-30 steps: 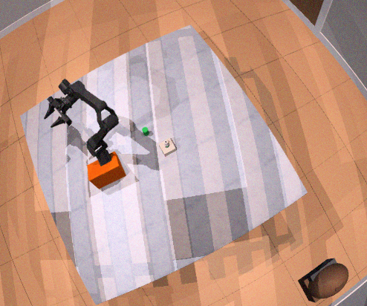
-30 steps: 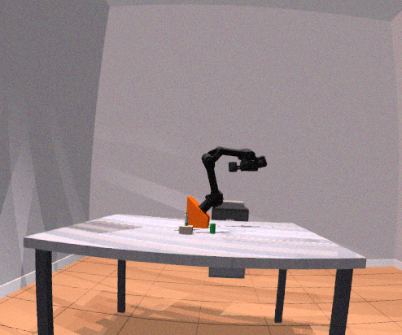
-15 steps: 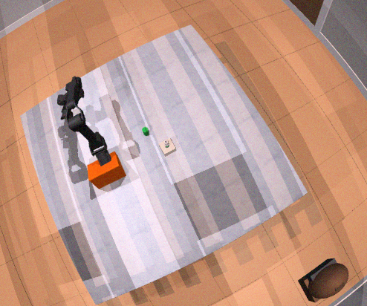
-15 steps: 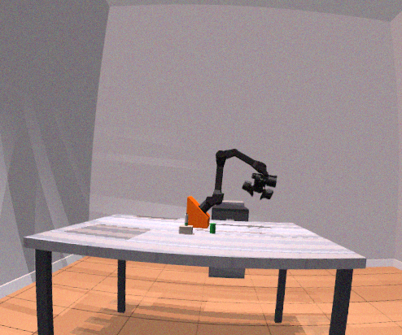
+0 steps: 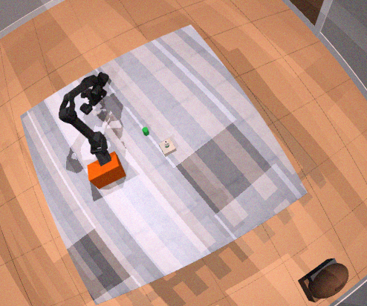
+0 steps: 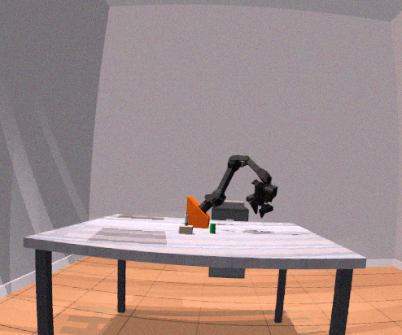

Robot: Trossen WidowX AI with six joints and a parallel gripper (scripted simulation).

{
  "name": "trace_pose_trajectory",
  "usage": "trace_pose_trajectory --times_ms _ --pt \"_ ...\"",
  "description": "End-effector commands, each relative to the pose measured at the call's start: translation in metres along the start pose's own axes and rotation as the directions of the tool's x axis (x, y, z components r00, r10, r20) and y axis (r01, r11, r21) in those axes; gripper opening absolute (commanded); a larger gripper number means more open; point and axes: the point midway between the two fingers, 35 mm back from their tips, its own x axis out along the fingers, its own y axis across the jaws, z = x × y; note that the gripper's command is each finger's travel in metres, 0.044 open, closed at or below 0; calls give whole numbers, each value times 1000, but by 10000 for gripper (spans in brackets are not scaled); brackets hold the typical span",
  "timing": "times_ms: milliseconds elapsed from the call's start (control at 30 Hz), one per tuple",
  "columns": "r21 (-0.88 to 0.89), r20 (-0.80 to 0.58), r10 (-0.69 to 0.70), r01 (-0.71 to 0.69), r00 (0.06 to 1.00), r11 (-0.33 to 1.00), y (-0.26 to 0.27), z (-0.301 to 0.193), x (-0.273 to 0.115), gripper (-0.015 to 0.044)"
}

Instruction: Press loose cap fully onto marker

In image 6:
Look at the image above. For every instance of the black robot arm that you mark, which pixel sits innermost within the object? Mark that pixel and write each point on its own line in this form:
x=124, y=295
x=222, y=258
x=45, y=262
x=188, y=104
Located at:
x=218, y=197

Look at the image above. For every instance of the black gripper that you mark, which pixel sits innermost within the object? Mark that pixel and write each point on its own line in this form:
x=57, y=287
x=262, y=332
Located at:
x=256, y=200

